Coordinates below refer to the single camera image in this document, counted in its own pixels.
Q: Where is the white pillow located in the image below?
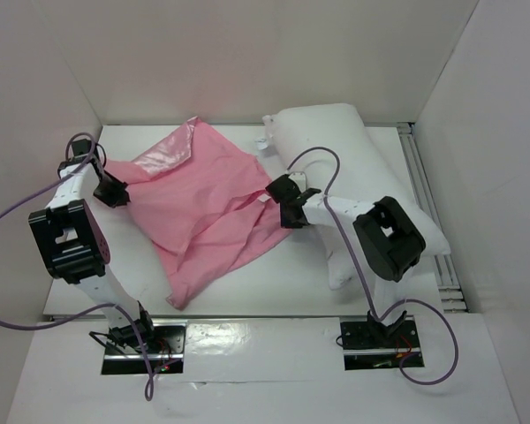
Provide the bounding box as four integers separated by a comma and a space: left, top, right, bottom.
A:
262, 103, 451, 290

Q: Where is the pink satin pillowcase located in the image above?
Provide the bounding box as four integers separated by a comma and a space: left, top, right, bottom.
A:
106, 117, 290, 310

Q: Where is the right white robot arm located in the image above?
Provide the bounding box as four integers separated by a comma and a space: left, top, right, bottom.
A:
266, 174, 426, 347

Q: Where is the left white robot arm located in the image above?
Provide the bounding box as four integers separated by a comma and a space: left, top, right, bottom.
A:
28, 158, 157, 352

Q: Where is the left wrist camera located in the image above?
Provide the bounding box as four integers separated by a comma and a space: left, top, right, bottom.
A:
69, 139, 94, 158

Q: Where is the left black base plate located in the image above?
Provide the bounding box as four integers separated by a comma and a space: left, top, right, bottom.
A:
96, 320, 186, 375

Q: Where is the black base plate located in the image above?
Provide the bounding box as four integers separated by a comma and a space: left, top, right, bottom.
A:
335, 316, 425, 371
96, 320, 186, 375

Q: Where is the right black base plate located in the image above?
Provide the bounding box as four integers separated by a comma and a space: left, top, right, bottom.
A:
335, 316, 425, 371

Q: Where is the aluminium frame rail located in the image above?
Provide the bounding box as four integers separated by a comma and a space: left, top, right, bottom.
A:
397, 123, 470, 314

